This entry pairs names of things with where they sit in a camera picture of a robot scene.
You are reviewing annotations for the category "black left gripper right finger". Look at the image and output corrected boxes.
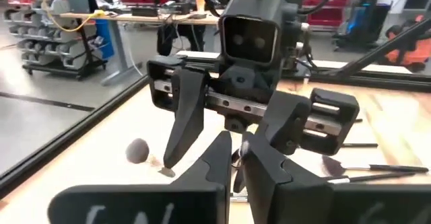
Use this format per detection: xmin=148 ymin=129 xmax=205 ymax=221
xmin=240 ymin=131 xmax=431 ymax=224

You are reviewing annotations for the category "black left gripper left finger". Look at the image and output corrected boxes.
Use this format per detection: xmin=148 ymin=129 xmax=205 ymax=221
xmin=48 ymin=131 xmax=233 ymax=224

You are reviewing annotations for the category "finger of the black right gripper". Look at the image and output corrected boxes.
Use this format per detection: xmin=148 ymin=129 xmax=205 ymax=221
xmin=163 ymin=67 xmax=210 ymax=170
xmin=256 ymin=91 xmax=313 ymax=157

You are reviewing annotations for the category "fan-head black makeup brush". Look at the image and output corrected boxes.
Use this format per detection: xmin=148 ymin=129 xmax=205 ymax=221
xmin=321 ymin=154 xmax=430 ymax=178

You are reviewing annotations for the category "round-head black makeup brush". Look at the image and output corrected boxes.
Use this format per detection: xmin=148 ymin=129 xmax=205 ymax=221
xmin=125 ymin=137 xmax=151 ymax=165

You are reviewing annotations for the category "thin black makeup brush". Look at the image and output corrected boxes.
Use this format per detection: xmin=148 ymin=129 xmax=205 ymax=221
xmin=340 ymin=142 xmax=379 ymax=149

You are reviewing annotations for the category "shelf with red bins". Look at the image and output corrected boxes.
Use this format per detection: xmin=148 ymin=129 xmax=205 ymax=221
xmin=117 ymin=0 xmax=350 ymax=28

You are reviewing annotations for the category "wooden top desk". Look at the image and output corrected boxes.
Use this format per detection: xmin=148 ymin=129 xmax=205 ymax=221
xmin=59 ymin=10 xmax=222 ymax=87

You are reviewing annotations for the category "blue bin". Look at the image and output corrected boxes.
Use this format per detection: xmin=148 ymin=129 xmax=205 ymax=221
xmin=95 ymin=18 xmax=116 ymax=61

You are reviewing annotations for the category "orange black office chair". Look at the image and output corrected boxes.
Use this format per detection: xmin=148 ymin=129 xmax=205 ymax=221
xmin=383 ymin=15 xmax=431 ymax=73

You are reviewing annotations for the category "cart with grey bins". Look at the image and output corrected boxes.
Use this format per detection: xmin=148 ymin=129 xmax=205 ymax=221
xmin=2 ymin=1 xmax=108 ymax=81

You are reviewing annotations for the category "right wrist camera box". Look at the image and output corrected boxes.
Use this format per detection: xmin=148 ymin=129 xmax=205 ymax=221
xmin=218 ymin=0 xmax=283 ymax=67

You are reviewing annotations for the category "black diagonal frame strut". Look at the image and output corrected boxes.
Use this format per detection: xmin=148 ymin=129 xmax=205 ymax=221
xmin=336 ymin=17 xmax=431 ymax=79

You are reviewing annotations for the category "yellow cable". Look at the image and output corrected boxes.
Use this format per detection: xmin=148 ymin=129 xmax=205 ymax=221
xmin=43 ymin=0 xmax=106 ymax=33

